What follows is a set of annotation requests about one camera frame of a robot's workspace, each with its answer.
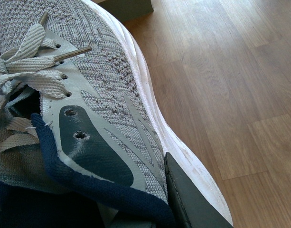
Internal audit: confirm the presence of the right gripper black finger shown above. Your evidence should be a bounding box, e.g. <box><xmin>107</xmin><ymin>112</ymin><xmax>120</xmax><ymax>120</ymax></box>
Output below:
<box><xmin>164</xmin><ymin>152</ymin><xmax>232</xmax><ymax>228</ymax></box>

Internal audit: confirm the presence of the grey knit sneaker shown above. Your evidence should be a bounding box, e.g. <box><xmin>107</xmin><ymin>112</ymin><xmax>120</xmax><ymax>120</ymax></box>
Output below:
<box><xmin>0</xmin><ymin>0</ymin><xmax>233</xmax><ymax>228</ymax></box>

